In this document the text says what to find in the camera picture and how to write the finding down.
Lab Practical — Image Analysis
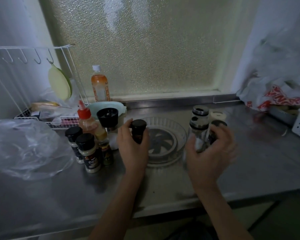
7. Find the person's left hand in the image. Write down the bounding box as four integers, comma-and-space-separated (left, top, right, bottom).
116, 121, 151, 174

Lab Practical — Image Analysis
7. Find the person's right hand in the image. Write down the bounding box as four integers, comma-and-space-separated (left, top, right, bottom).
185, 124, 237, 190

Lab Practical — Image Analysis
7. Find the dark spice jar black cap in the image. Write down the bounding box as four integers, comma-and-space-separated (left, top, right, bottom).
130, 119, 147, 145

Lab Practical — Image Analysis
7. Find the glass jar steel lid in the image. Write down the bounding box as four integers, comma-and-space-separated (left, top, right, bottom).
189, 116, 210, 153
192, 105, 210, 121

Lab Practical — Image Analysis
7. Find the person's right forearm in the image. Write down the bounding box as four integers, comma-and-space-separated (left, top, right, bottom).
194, 185, 255, 240

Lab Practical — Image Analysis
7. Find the person's left forearm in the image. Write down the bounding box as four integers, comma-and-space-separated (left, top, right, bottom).
88, 171, 146, 240

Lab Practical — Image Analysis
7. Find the clear round turntable dish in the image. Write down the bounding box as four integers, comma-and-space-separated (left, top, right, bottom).
129, 116, 188, 168

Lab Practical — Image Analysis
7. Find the dark jar black lid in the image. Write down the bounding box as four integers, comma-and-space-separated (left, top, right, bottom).
208, 119, 228, 146

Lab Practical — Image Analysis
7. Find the light blue bowl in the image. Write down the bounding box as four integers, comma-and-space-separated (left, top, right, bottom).
86, 101, 128, 121

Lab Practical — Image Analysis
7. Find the small dark seasoning bottle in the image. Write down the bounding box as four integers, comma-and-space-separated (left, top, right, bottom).
99, 139, 114, 166

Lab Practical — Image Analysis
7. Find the jar with white lid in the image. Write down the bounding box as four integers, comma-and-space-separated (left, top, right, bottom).
210, 110, 227, 122

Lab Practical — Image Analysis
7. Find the grinder with black top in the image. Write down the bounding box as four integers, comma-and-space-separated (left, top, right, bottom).
96, 107, 119, 150

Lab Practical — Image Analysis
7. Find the white spice jar black cap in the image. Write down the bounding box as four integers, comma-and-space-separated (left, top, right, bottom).
75, 133, 102, 174
65, 126, 85, 164

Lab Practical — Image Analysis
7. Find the sauce bottle red cap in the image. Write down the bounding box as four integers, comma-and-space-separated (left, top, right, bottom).
77, 100, 108, 148

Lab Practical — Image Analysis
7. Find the orange drink bottle white cap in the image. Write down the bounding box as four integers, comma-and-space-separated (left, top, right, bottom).
91, 64, 111, 102

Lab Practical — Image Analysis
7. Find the frosted glass window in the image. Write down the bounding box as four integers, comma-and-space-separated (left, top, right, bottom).
39, 0, 260, 101

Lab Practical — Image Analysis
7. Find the white shopping bag red print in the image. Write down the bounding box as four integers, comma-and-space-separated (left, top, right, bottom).
236, 69, 300, 113

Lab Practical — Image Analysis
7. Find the pale green round lid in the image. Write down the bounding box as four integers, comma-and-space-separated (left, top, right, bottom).
48, 64, 73, 102

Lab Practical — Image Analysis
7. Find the clear plastic bag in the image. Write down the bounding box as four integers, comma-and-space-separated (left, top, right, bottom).
0, 119, 75, 181

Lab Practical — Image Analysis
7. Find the white wire rack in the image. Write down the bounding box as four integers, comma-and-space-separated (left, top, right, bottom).
0, 44, 90, 129

